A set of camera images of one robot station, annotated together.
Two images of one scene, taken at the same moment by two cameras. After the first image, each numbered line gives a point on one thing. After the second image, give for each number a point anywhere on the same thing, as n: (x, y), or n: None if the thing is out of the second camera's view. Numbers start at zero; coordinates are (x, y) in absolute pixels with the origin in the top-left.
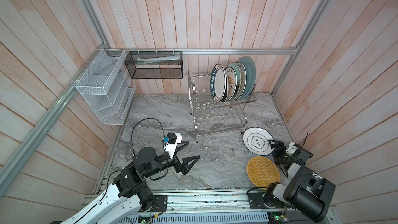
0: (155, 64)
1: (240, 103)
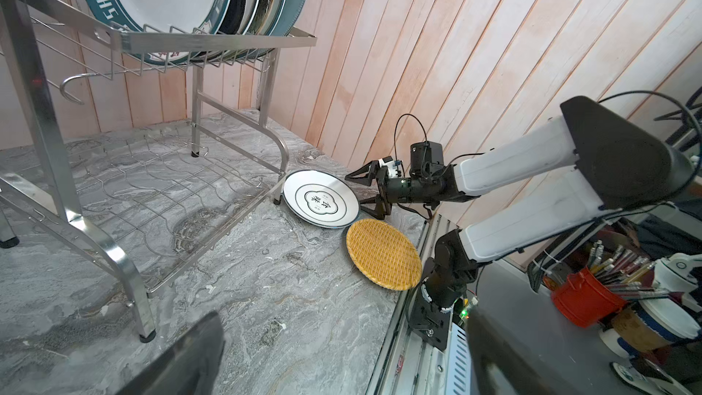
0: None
1: (155, 144)
